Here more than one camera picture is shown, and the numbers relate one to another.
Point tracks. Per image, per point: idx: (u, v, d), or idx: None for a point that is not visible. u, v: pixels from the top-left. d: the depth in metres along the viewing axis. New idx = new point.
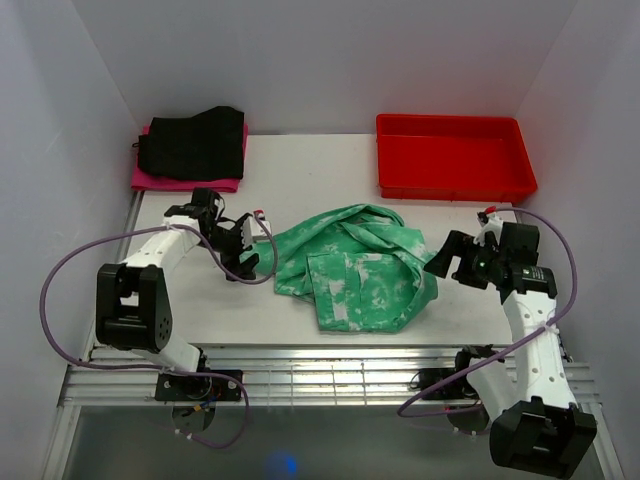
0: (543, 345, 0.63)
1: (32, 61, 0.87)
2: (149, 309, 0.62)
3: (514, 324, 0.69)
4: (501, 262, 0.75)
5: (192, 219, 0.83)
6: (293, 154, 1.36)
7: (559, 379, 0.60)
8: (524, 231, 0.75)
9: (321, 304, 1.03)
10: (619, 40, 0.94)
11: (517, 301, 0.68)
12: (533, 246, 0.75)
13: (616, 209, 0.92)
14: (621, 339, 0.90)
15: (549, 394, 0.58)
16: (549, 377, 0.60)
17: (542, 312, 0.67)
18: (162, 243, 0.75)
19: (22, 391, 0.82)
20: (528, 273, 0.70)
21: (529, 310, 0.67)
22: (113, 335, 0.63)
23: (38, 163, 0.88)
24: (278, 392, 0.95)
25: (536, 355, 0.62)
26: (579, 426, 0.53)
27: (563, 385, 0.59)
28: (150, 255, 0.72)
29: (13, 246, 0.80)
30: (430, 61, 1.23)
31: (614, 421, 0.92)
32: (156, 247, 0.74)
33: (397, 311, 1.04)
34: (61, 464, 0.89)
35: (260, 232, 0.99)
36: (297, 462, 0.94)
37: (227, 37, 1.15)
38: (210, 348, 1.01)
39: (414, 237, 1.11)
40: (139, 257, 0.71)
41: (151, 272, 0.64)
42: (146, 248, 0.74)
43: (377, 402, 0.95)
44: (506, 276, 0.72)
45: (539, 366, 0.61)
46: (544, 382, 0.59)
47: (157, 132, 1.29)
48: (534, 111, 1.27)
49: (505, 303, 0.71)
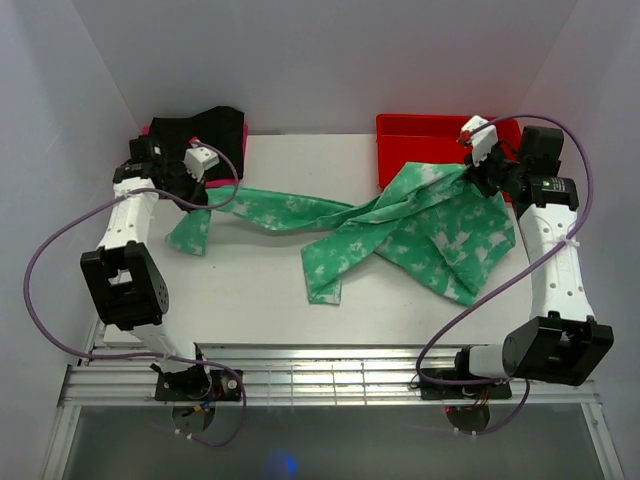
0: (563, 261, 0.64)
1: (33, 62, 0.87)
2: (148, 283, 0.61)
3: (532, 235, 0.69)
4: (518, 175, 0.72)
5: (145, 180, 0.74)
6: (293, 153, 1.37)
7: (577, 292, 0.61)
8: (547, 139, 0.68)
9: (475, 278, 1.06)
10: (617, 41, 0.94)
11: (536, 217, 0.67)
12: (555, 154, 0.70)
13: (614, 208, 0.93)
14: (621, 338, 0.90)
15: (569, 309, 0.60)
16: (567, 292, 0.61)
17: (563, 225, 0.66)
18: (130, 214, 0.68)
19: (23, 390, 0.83)
20: (549, 187, 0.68)
21: (548, 225, 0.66)
22: (119, 312, 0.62)
23: (38, 163, 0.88)
24: (279, 392, 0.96)
25: (554, 269, 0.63)
26: (594, 339, 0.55)
27: (581, 298, 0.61)
28: (123, 230, 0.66)
29: (14, 246, 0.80)
30: (429, 62, 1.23)
31: (615, 421, 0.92)
32: (124, 221, 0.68)
33: (486, 222, 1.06)
34: (61, 465, 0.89)
35: (205, 155, 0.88)
36: (298, 462, 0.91)
37: (227, 39, 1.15)
38: (210, 348, 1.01)
39: (419, 168, 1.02)
40: (115, 237, 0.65)
41: (135, 247, 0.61)
42: (114, 226, 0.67)
43: (377, 402, 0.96)
44: (524, 189, 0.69)
45: (557, 280, 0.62)
46: (562, 297, 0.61)
47: (157, 132, 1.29)
48: (534, 111, 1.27)
49: (525, 218, 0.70)
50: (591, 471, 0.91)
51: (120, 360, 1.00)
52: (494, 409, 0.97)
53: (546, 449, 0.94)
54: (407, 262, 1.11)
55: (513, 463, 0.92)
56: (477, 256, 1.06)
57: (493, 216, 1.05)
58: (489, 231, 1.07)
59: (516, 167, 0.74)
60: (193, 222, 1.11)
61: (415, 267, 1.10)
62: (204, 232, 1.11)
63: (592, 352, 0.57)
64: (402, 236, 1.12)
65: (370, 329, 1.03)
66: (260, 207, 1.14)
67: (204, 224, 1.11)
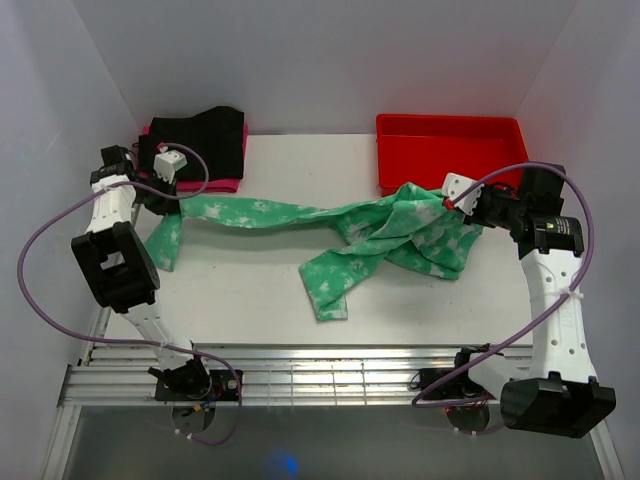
0: (565, 314, 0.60)
1: (33, 62, 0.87)
2: (137, 258, 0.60)
3: (532, 276, 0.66)
4: (521, 213, 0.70)
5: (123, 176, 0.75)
6: (293, 154, 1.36)
7: (579, 351, 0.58)
8: (544, 178, 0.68)
9: (454, 264, 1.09)
10: (617, 41, 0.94)
11: (538, 262, 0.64)
12: (558, 193, 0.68)
13: (613, 209, 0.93)
14: (621, 339, 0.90)
15: (571, 369, 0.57)
16: (569, 350, 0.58)
17: (567, 272, 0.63)
18: (112, 200, 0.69)
19: (23, 391, 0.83)
20: (554, 228, 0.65)
21: (551, 273, 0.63)
22: (116, 295, 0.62)
23: (38, 163, 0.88)
24: (278, 392, 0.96)
25: (557, 325, 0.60)
26: (597, 400, 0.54)
27: (584, 357, 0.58)
28: (108, 215, 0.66)
29: (14, 247, 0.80)
30: (429, 62, 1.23)
31: (615, 421, 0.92)
32: (108, 208, 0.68)
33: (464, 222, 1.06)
34: (61, 465, 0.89)
35: (174, 157, 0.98)
36: (298, 462, 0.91)
37: (227, 39, 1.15)
38: (210, 349, 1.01)
39: (413, 212, 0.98)
40: (100, 223, 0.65)
41: (122, 225, 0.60)
42: (98, 213, 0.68)
43: (377, 402, 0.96)
44: (527, 229, 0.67)
45: (558, 337, 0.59)
46: (564, 356, 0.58)
47: (157, 132, 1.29)
48: (534, 111, 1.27)
49: (525, 259, 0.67)
50: (591, 471, 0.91)
51: (120, 360, 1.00)
52: (494, 410, 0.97)
53: (547, 449, 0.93)
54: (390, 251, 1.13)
55: (514, 463, 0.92)
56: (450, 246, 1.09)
57: None
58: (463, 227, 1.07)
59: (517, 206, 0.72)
60: (165, 231, 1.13)
61: (398, 254, 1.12)
62: (175, 241, 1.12)
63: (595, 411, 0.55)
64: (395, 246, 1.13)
65: (370, 329, 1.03)
66: (232, 211, 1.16)
67: (176, 232, 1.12)
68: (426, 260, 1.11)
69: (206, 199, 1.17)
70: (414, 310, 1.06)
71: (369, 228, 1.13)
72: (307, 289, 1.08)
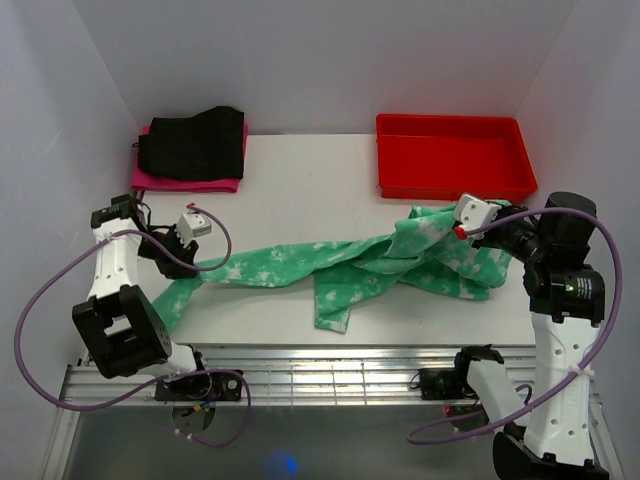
0: (570, 392, 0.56)
1: (33, 62, 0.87)
2: (145, 325, 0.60)
3: (541, 341, 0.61)
4: (535, 261, 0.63)
5: (126, 220, 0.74)
6: (293, 153, 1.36)
7: (579, 432, 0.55)
8: (569, 224, 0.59)
9: (495, 280, 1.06)
10: (617, 41, 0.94)
11: (549, 333, 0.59)
12: (582, 241, 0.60)
13: (614, 209, 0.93)
14: (622, 339, 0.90)
15: (568, 451, 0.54)
16: (569, 431, 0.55)
17: (581, 347, 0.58)
18: (117, 258, 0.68)
19: (23, 392, 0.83)
20: (573, 291, 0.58)
21: (562, 346, 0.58)
22: (123, 365, 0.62)
23: (38, 163, 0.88)
24: (278, 392, 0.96)
25: (558, 404, 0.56)
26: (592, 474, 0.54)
27: (584, 439, 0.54)
28: (113, 275, 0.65)
29: (14, 247, 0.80)
30: (429, 63, 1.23)
31: (615, 421, 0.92)
32: (113, 266, 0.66)
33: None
34: (61, 466, 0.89)
35: (198, 222, 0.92)
36: (298, 462, 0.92)
37: (227, 39, 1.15)
38: (209, 348, 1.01)
39: (416, 230, 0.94)
40: (104, 285, 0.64)
41: (130, 292, 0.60)
42: (101, 272, 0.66)
43: (377, 402, 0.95)
44: (541, 284, 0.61)
45: (558, 416, 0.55)
46: (562, 437, 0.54)
47: (157, 132, 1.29)
48: (534, 112, 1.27)
49: (536, 316, 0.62)
50: None
51: None
52: None
53: None
54: (413, 276, 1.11)
55: None
56: (490, 261, 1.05)
57: None
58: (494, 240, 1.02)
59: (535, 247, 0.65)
60: (169, 298, 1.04)
61: (424, 280, 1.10)
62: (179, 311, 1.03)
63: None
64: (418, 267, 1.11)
65: (368, 330, 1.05)
66: (252, 268, 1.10)
67: (180, 302, 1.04)
68: (454, 282, 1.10)
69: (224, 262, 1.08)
70: (411, 310, 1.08)
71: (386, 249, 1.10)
72: (314, 294, 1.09)
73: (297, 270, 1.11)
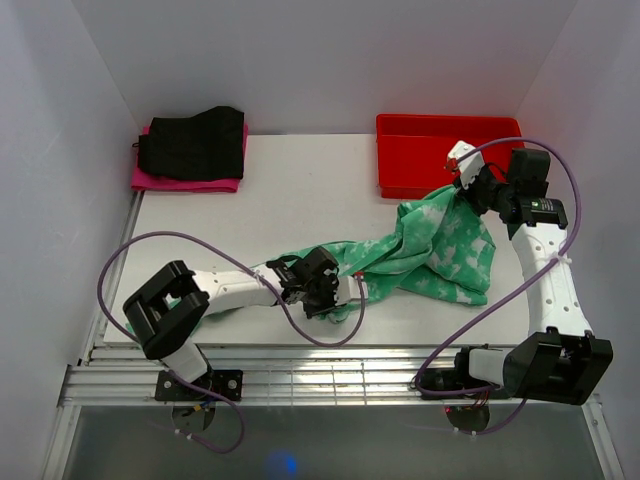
0: (556, 276, 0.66)
1: (33, 62, 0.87)
2: (170, 320, 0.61)
3: (523, 251, 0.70)
4: (509, 194, 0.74)
5: (279, 287, 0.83)
6: (293, 154, 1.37)
7: (573, 308, 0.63)
8: (533, 160, 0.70)
9: (479, 282, 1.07)
10: (617, 42, 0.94)
11: (527, 235, 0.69)
12: (543, 176, 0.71)
13: (612, 209, 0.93)
14: (621, 338, 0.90)
15: (565, 323, 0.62)
16: (564, 307, 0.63)
17: (554, 243, 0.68)
18: (236, 284, 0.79)
19: (24, 390, 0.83)
20: (538, 207, 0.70)
21: (540, 243, 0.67)
22: (134, 317, 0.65)
23: (38, 163, 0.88)
24: (279, 391, 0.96)
25: (550, 285, 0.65)
26: (596, 351, 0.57)
27: (578, 314, 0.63)
28: (217, 284, 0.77)
29: (14, 245, 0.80)
30: (429, 63, 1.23)
31: (615, 420, 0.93)
32: (227, 283, 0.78)
33: (463, 231, 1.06)
34: (61, 465, 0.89)
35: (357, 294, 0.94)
36: (297, 461, 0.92)
37: (227, 39, 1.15)
38: (210, 349, 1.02)
39: (422, 217, 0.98)
40: (208, 277, 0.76)
41: (198, 300, 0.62)
42: (221, 277, 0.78)
43: (377, 402, 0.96)
44: (514, 210, 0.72)
45: (552, 296, 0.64)
46: (559, 313, 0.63)
47: (157, 132, 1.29)
48: (534, 112, 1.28)
49: (515, 236, 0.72)
50: (590, 471, 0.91)
51: (120, 360, 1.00)
52: (495, 410, 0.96)
53: (546, 448, 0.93)
54: (410, 282, 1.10)
55: (512, 463, 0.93)
56: (470, 264, 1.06)
57: (471, 224, 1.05)
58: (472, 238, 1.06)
59: (506, 187, 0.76)
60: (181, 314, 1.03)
61: (420, 285, 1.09)
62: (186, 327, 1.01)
63: (593, 367, 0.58)
64: (415, 275, 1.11)
65: (369, 329, 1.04)
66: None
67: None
68: (450, 287, 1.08)
69: None
70: (413, 309, 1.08)
71: None
72: None
73: None
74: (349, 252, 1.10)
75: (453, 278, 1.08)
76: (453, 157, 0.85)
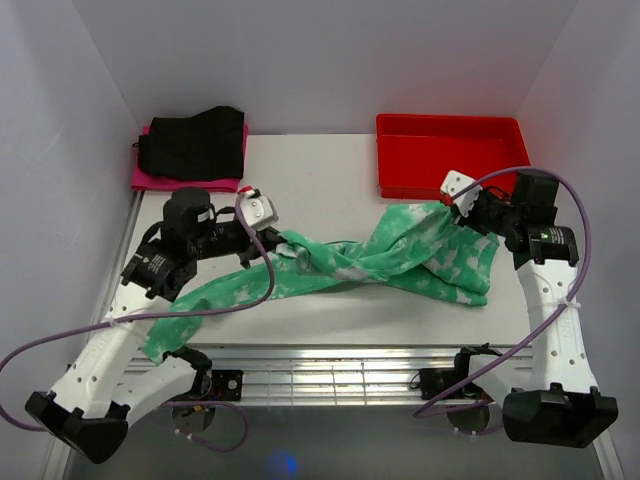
0: (564, 324, 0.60)
1: (33, 62, 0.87)
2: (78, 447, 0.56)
3: (530, 293, 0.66)
4: (514, 222, 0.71)
5: (150, 298, 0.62)
6: (294, 154, 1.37)
7: (580, 361, 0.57)
8: (541, 187, 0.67)
9: (478, 285, 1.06)
10: (617, 41, 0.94)
11: (534, 273, 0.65)
12: (551, 203, 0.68)
13: (612, 208, 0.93)
14: (621, 338, 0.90)
15: (570, 380, 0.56)
16: (569, 360, 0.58)
17: (563, 285, 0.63)
18: (102, 359, 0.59)
19: (23, 391, 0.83)
20: (548, 239, 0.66)
21: (548, 284, 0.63)
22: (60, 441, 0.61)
23: (38, 163, 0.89)
24: (279, 392, 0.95)
25: (555, 337, 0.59)
26: (601, 408, 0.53)
27: (585, 367, 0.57)
28: (82, 382, 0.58)
29: (15, 246, 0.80)
30: (429, 62, 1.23)
31: (615, 421, 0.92)
32: (89, 370, 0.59)
33: (469, 234, 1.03)
34: (61, 465, 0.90)
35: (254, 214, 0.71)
36: (297, 462, 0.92)
37: (227, 39, 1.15)
38: (210, 349, 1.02)
39: (405, 211, 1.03)
40: (70, 382, 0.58)
41: (75, 425, 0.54)
42: (79, 363, 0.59)
43: (377, 402, 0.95)
44: (522, 240, 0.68)
45: (558, 348, 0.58)
46: (564, 367, 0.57)
47: (157, 132, 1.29)
48: (534, 111, 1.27)
49: (521, 271, 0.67)
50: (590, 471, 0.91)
51: None
52: (495, 411, 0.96)
53: (547, 449, 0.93)
54: (410, 282, 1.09)
55: (513, 463, 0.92)
56: (470, 266, 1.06)
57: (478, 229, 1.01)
58: (473, 243, 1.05)
59: (512, 213, 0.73)
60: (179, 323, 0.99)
61: (420, 284, 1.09)
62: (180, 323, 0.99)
63: (596, 421, 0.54)
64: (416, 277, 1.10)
65: (369, 330, 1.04)
66: (259, 285, 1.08)
67: (187, 331, 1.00)
68: (450, 287, 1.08)
69: (232, 284, 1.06)
70: (413, 310, 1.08)
71: None
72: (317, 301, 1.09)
73: None
74: (348, 252, 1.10)
75: (453, 280, 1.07)
76: (448, 194, 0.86)
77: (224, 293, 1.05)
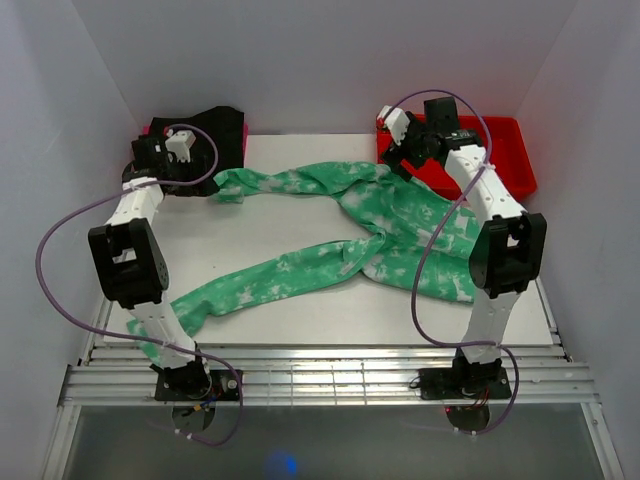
0: (489, 179, 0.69)
1: (33, 63, 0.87)
2: (149, 253, 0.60)
3: (480, 208, 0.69)
4: (431, 135, 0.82)
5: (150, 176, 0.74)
6: (293, 153, 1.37)
7: (508, 199, 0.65)
8: (444, 104, 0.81)
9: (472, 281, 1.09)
10: (616, 42, 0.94)
11: (478, 188, 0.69)
12: (454, 114, 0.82)
13: (613, 208, 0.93)
14: (621, 337, 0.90)
15: (505, 210, 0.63)
16: (500, 199, 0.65)
17: (479, 157, 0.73)
18: (137, 198, 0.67)
19: (24, 390, 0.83)
20: (456, 135, 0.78)
21: (468, 160, 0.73)
22: (121, 290, 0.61)
23: (39, 163, 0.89)
24: (279, 391, 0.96)
25: (485, 187, 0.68)
26: (534, 224, 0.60)
27: (513, 202, 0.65)
28: (129, 211, 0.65)
29: (15, 245, 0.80)
30: (429, 62, 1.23)
31: (614, 421, 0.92)
32: (131, 205, 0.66)
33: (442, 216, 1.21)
34: (61, 464, 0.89)
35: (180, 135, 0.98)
36: (297, 462, 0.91)
37: (226, 39, 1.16)
38: (210, 349, 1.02)
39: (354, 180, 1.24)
40: (119, 218, 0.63)
41: (139, 221, 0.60)
42: (119, 209, 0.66)
43: (377, 402, 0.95)
44: (439, 142, 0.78)
45: (490, 194, 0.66)
46: (498, 204, 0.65)
47: (157, 132, 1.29)
48: (534, 111, 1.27)
49: (450, 167, 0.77)
50: (590, 470, 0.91)
51: (120, 360, 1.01)
52: (495, 410, 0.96)
53: (546, 448, 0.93)
54: (410, 281, 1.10)
55: (513, 463, 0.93)
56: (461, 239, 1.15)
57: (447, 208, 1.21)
58: (452, 222, 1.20)
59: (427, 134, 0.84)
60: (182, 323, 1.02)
61: (420, 284, 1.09)
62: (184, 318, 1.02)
63: (537, 238, 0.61)
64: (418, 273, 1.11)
65: (369, 329, 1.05)
66: (261, 285, 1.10)
67: (188, 332, 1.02)
68: (450, 286, 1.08)
69: (234, 285, 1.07)
70: (413, 309, 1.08)
71: (384, 264, 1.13)
72: (317, 301, 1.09)
73: (304, 276, 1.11)
74: (348, 252, 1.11)
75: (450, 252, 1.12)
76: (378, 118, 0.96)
77: (225, 296, 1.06)
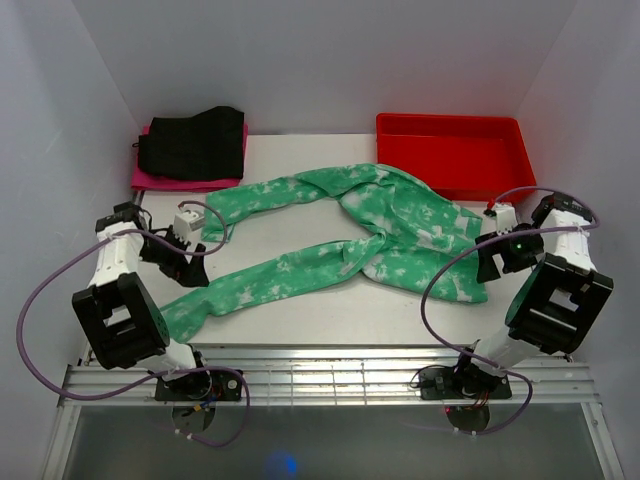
0: (574, 235, 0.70)
1: (33, 62, 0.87)
2: (142, 312, 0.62)
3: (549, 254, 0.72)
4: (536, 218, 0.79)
5: (129, 222, 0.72)
6: (294, 154, 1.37)
7: (583, 255, 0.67)
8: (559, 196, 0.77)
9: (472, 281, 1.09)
10: (616, 42, 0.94)
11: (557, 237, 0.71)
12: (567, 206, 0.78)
13: (613, 208, 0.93)
14: (621, 338, 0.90)
15: (573, 258, 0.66)
16: (575, 251, 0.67)
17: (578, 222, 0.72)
18: (118, 249, 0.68)
19: (23, 390, 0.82)
20: (568, 205, 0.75)
21: (565, 219, 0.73)
22: (120, 348, 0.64)
23: (38, 163, 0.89)
24: (279, 392, 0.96)
25: (565, 237, 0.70)
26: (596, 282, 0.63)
27: (586, 258, 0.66)
28: (114, 266, 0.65)
29: (15, 245, 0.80)
30: (429, 62, 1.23)
31: (614, 422, 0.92)
32: (113, 258, 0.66)
33: (442, 216, 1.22)
34: (61, 465, 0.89)
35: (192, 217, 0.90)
36: (297, 462, 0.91)
37: (227, 39, 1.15)
38: (209, 349, 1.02)
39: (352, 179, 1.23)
40: (103, 275, 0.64)
41: (128, 279, 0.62)
42: (102, 264, 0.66)
43: (377, 402, 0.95)
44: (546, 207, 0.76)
45: (566, 243, 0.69)
46: (569, 253, 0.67)
47: (157, 132, 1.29)
48: (534, 112, 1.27)
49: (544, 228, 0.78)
50: (590, 470, 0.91)
51: None
52: (495, 410, 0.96)
53: (546, 448, 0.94)
54: (410, 281, 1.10)
55: (512, 463, 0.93)
56: (461, 239, 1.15)
57: (448, 208, 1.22)
58: (452, 221, 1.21)
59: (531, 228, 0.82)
60: (181, 326, 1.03)
61: (420, 284, 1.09)
62: (184, 318, 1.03)
63: (591, 299, 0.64)
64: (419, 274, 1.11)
65: (369, 329, 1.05)
66: (261, 285, 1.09)
67: (188, 332, 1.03)
68: (450, 286, 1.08)
69: (234, 286, 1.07)
70: (413, 309, 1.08)
71: (384, 264, 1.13)
72: (318, 302, 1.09)
73: (304, 276, 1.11)
74: (348, 252, 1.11)
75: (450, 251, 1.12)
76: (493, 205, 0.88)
77: (225, 296, 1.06)
